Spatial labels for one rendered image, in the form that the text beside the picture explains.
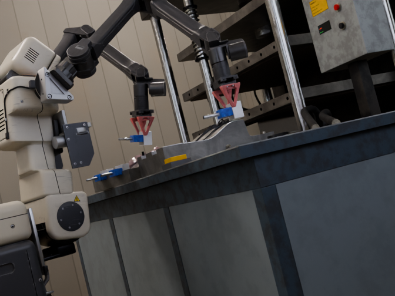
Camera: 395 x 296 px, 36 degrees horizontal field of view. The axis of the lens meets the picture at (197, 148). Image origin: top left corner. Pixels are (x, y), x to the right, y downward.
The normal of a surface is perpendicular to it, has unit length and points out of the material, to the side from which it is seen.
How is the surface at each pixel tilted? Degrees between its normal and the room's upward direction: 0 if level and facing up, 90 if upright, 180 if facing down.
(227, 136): 90
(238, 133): 90
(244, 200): 90
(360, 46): 90
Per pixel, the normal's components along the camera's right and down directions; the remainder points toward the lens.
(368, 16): 0.44, -0.17
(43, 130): 0.61, -0.20
